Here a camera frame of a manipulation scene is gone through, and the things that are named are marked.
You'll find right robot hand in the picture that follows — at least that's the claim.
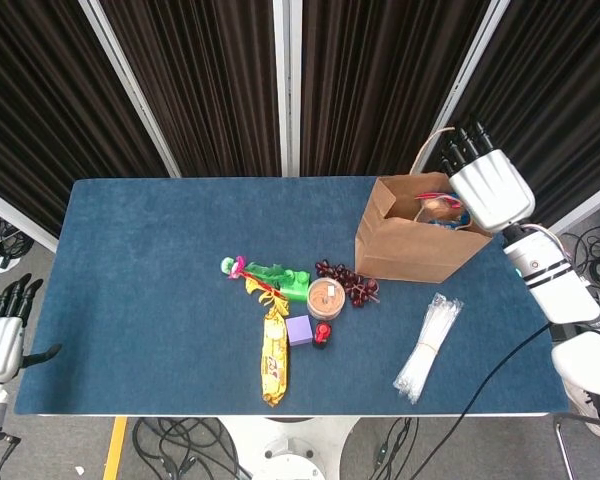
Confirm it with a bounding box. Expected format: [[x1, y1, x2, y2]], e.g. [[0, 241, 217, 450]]
[[439, 117, 537, 234]]

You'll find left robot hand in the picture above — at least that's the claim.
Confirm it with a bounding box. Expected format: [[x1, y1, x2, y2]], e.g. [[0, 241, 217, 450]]
[[0, 272, 64, 385]]

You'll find blue snack packet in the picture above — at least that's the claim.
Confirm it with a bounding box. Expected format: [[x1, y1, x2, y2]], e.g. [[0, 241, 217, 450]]
[[414, 192, 474, 231]]

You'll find clear plastic straw bundle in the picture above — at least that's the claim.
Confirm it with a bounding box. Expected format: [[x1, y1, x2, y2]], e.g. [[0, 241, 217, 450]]
[[392, 292, 465, 405]]

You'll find round clear plastic tub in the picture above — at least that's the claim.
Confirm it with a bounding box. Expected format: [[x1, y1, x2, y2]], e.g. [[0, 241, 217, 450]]
[[307, 278, 348, 321]]

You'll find brown paper bag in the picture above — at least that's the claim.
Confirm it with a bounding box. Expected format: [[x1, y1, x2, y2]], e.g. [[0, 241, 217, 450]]
[[353, 127, 495, 285]]

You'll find dark pleated partition panel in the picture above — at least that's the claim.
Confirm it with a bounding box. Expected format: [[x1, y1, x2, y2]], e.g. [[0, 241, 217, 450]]
[[427, 0, 600, 241], [299, 0, 492, 177], [0, 0, 172, 236], [98, 0, 283, 179]]

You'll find yellow floor tape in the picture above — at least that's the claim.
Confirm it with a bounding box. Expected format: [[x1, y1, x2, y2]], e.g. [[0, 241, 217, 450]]
[[102, 417, 129, 480]]

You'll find purple grape bunch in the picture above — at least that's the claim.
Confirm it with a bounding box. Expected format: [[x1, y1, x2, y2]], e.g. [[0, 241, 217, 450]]
[[314, 258, 381, 309]]

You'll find small red toy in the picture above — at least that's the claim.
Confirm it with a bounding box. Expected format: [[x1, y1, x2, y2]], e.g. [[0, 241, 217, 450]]
[[312, 321, 334, 350]]

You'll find green toy brick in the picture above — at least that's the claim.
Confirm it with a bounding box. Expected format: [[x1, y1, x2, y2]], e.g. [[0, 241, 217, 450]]
[[281, 269, 312, 303]]

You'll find purple cube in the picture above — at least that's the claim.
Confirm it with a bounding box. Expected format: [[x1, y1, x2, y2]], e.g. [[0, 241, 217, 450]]
[[285, 314, 315, 348]]

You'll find colourful feather shuttlecock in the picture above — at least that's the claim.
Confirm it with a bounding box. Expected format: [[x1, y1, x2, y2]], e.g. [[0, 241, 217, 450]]
[[219, 254, 289, 307]]

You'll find grey white shoe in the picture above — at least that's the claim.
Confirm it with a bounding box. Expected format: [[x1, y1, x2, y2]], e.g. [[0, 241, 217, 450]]
[[569, 382, 600, 439]]

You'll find gold biscuit packet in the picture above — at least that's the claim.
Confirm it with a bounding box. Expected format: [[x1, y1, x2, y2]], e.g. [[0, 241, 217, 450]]
[[257, 292, 294, 407]]

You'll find white partition base rail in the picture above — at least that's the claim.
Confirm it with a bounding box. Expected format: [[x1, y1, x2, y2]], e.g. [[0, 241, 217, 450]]
[[0, 182, 60, 254], [529, 177, 600, 256]]

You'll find white partition post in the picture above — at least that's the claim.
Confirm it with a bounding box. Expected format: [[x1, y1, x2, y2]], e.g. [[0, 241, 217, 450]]
[[272, 0, 302, 177], [77, 0, 183, 180], [410, 0, 512, 176]]

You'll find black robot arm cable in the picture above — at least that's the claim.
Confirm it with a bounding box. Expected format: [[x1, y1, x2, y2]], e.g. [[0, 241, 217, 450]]
[[447, 322, 552, 419]]

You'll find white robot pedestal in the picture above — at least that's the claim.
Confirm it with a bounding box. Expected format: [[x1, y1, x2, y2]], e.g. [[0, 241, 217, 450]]
[[219, 415, 361, 480]]

